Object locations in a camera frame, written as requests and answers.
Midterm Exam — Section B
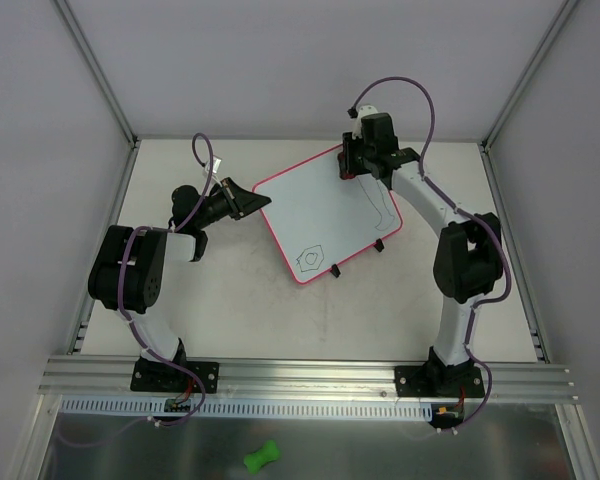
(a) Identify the red whiteboard eraser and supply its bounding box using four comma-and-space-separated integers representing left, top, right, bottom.
337, 152, 355, 180

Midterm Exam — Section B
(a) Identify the pink framed whiteboard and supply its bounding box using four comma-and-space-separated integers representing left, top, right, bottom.
252, 145, 403, 285

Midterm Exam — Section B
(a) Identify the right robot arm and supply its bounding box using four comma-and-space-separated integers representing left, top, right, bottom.
338, 105, 505, 396

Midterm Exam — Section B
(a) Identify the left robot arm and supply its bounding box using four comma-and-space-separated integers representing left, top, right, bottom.
88, 177, 272, 390

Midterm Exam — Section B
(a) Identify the whiteboard stand foot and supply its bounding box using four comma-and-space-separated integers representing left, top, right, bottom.
374, 239, 385, 253
330, 264, 341, 278

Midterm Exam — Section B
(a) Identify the green bone shaped toy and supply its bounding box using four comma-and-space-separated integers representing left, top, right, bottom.
243, 440, 281, 474

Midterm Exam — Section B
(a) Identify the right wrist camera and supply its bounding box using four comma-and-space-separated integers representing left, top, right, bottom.
356, 104, 378, 120

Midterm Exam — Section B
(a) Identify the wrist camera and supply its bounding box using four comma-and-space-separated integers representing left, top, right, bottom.
356, 104, 378, 120
204, 157, 222, 175

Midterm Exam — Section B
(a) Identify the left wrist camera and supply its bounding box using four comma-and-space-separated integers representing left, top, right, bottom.
204, 157, 222, 175

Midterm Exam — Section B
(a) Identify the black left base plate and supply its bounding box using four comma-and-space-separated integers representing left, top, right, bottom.
130, 358, 220, 394

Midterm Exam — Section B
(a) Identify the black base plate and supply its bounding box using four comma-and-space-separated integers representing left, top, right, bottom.
394, 364, 486, 399
130, 358, 220, 394

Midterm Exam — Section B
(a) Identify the left aluminium frame post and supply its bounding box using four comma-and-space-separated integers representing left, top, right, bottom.
54, 0, 140, 149

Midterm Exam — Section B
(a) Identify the aluminium frame post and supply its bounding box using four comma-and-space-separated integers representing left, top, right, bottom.
480, 0, 580, 152
54, 0, 140, 149

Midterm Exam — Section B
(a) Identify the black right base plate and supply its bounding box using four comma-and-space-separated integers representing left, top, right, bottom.
394, 364, 486, 399

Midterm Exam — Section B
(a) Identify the aluminium mounting rail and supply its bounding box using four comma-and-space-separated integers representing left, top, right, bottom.
38, 355, 580, 404

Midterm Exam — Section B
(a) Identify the white slotted cable duct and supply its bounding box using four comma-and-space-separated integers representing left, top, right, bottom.
59, 396, 433, 422

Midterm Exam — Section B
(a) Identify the right aluminium frame post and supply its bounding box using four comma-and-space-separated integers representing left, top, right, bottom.
480, 0, 580, 152

